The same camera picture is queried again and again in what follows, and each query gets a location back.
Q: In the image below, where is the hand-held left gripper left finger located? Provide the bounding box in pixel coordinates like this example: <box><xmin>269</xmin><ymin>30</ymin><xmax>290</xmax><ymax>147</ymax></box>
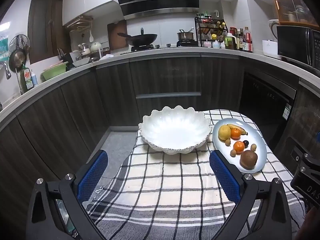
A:
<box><xmin>26</xmin><ymin>149</ymin><xmax>108</xmax><ymax>240</ymax></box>

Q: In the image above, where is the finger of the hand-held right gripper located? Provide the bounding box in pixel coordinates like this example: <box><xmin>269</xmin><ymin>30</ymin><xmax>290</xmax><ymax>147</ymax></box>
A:
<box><xmin>291</xmin><ymin>144</ymin><xmax>312</xmax><ymax>162</ymax></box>

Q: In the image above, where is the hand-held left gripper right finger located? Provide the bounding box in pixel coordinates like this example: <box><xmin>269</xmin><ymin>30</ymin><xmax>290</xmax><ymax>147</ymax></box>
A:
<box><xmin>209</xmin><ymin>150</ymin><xmax>292</xmax><ymax>240</ymax></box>

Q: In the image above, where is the brown kiwi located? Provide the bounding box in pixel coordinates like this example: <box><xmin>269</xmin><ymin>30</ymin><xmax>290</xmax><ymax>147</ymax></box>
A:
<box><xmin>240</xmin><ymin>150</ymin><xmax>258</xmax><ymax>168</ymax></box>

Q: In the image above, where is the pale blue oval plate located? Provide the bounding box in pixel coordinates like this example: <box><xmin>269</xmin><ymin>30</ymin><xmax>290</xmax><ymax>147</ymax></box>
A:
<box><xmin>212</xmin><ymin>118</ymin><xmax>268</xmax><ymax>173</ymax></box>

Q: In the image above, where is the yellow lemon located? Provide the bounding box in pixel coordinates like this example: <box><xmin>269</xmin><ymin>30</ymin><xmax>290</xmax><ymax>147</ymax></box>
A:
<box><xmin>218</xmin><ymin>124</ymin><xmax>232</xmax><ymax>141</ymax></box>

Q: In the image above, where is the small yellow banana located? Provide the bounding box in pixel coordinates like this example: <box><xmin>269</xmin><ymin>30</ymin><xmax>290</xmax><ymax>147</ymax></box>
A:
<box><xmin>227</xmin><ymin>124</ymin><xmax>248</xmax><ymax>135</ymax></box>

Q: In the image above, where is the white scalloped bowl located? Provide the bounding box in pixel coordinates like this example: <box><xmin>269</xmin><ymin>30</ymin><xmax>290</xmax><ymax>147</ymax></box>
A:
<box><xmin>139</xmin><ymin>106</ymin><xmax>212</xmax><ymax>153</ymax></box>

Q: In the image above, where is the person's right forearm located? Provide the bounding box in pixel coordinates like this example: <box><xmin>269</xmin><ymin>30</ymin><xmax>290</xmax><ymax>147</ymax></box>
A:
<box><xmin>296</xmin><ymin>206</ymin><xmax>320</xmax><ymax>240</ymax></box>

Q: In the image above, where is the black built-in dishwasher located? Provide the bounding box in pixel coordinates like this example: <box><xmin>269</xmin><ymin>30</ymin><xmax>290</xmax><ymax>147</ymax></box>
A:
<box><xmin>240</xmin><ymin>71</ymin><xmax>298</xmax><ymax>140</ymax></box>

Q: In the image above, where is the black white plaid cloth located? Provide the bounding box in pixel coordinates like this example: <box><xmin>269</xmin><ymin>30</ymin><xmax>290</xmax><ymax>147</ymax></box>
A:
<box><xmin>85</xmin><ymin>109</ymin><xmax>304</xmax><ymax>240</ymax></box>

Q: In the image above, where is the white rice cooker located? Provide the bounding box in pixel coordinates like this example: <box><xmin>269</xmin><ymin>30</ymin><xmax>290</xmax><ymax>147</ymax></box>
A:
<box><xmin>262</xmin><ymin>39</ymin><xmax>282</xmax><ymax>59</ymax></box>

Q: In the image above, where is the green plastic basin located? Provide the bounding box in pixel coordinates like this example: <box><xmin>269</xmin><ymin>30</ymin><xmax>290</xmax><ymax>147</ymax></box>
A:
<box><xmin>41</xmin><ymin>62</ymin><xmax>67</xmax><ymax>82</ymax></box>

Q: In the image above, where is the black microwave oven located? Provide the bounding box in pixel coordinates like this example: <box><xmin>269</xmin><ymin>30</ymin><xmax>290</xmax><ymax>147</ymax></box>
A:
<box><xmin>276</xmin><ymin>25</ymin><xmax>320</xmax><ymax>68</ymax></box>

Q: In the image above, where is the white dish bowl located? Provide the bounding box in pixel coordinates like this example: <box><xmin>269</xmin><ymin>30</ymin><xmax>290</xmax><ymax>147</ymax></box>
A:
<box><xmin>72</xmin><ymin>57</ymin><xmax>90</xmax><ymax>67</ymax></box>

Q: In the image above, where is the green dish soap bottle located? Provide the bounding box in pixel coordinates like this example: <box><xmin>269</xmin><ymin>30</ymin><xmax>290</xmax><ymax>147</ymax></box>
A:
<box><xmin>19</xmin><ymin>64</ymin><xmax>34</xmax><ymax>93</ymax></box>

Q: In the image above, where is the black knife block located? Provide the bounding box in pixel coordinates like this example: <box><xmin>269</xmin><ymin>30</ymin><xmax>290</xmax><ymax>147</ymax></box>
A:
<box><xmin>57</xmin><ymin>48</ymin><xmax>73</xmax><ymax>63</ymax></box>

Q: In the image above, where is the row of sauce bottles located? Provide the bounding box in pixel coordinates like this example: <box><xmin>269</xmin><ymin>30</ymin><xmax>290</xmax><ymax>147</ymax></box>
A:
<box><xmin>229</xmin><ymin>26</ymin><xmax>253</xmax><ymax>53</ymax></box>

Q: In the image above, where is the white electric kettle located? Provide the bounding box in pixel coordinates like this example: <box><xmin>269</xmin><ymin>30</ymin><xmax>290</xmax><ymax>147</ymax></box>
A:
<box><xmin>269</xmin><ymin>19</ymin><xmax>280</xmax><ymax>42</ymax></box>

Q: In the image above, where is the green lidded jug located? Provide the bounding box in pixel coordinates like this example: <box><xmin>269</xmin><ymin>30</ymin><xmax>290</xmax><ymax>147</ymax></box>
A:
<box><xmin>224</xmin><ymin>35</ymin><xmax>237</xmax><ymax>50</ymax></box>

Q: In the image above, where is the steel faucet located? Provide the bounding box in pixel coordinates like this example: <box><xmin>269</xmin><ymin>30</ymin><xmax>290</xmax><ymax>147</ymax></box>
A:
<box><xmin>0</xmin><ymin>61</ymin><xmax>12</xmax><ymax>80</ymax></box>

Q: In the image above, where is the hanging frying pan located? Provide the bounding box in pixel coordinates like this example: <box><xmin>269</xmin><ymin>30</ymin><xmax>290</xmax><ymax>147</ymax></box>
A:
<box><xmin>9</xmin><ymin>50</ymin><xmax>27</xmax><ymax>73</ymax></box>

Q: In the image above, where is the brown wooden cutting board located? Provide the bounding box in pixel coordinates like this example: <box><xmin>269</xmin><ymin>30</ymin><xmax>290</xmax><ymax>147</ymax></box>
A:
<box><xmin>107</xmin><ymin>20</ymin><xmax>129</xmax><ymax>51</ymax></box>

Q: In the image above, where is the steel saucepan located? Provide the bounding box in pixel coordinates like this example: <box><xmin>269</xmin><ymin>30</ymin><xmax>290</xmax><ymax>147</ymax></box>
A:
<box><xmin>177</xmin><ymin>27</ymin><xmax>195</xmax><ymax>41</ymax></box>

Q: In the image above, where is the black wok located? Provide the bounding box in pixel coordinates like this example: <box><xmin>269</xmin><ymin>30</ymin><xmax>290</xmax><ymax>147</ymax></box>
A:
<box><xmin>117</xmin><ymin>27</ymin><xmax>158</xmax><ymax>47</ymax></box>

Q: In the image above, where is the wooden glass door cabinet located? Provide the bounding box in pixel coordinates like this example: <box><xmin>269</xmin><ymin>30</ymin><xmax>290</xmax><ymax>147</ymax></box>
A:
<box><xmin>271</xmin><ymin>0</ymin><xmax>320</xmax><ymax>29</ymax></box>

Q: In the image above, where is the round steel steamer rack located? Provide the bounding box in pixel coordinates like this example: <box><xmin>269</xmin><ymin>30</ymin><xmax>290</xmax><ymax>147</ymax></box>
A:
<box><xmin>9</xmin><ymin>34</ymin><xmax>30</xmax><ymax>55</ymax></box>

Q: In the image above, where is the dark wooden door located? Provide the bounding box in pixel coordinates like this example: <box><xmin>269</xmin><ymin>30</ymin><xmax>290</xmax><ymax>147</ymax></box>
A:
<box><xmin>27</xmin><ymin>0</ymin><xmax>72</xmax><ymax>64</ymax></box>

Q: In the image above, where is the green white packet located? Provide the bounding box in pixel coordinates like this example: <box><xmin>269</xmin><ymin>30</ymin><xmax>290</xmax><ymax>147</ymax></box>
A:
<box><xmin>0</xmin><ymin>21</ymin><xmax>12</xmax><ymax>60</ymax></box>

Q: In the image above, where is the black wire spice rack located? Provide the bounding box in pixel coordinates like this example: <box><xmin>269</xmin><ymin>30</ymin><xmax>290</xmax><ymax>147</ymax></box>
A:
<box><xmin>195</xmin><ymin>16</ymin><xmax>228</xmax><ymax>47</ymax></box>

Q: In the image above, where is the wooden wall rack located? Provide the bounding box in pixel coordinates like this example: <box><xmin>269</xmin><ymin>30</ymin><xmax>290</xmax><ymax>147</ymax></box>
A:
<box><xmin>65</xmin><ymin>16</ymin><xmax>93</xmax><ymax>32</ymax></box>

